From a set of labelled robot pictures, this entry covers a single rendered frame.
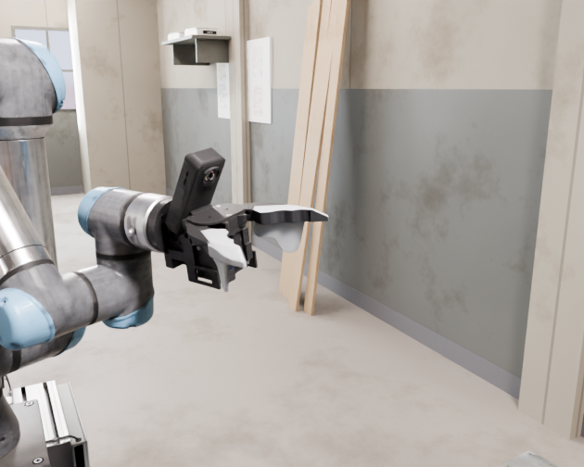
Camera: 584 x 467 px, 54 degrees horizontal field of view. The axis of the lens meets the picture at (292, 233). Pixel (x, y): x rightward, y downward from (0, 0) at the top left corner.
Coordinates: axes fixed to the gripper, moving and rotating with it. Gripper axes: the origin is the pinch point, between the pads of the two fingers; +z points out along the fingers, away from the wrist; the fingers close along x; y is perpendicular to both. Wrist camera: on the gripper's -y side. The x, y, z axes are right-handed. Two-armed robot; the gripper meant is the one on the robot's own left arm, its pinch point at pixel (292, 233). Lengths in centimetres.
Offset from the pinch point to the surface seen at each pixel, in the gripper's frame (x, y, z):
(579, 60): -230, 5, -18
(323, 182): -275, 87, -183
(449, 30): -281, -8, -96
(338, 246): -306, 149, -194
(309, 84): -309, 25, -213
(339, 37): -299, -7, -179
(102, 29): -478, -27, -673
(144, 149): -497, 145, -653
